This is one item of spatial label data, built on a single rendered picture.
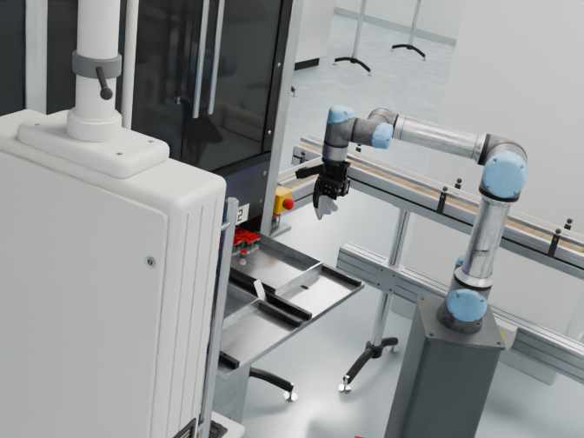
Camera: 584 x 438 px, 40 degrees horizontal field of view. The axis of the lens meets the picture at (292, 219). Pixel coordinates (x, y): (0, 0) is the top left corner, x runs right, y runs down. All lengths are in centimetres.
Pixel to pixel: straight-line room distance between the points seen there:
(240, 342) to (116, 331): 71
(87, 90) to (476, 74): 248
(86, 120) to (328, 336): 260
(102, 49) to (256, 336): 106
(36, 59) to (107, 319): 59
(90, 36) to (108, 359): 60
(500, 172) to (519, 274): 163
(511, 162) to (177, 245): 114
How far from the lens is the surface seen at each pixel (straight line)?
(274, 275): 254
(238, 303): 236
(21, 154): 157
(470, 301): 243
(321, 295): 247
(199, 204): 142
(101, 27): 144
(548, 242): 308
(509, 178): 227
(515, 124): 367
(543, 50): 359
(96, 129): 148
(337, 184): 237
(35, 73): 181
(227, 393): 302
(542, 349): 328
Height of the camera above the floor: 212
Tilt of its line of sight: 25 degrees down
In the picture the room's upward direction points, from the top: 9 degrees clockwise
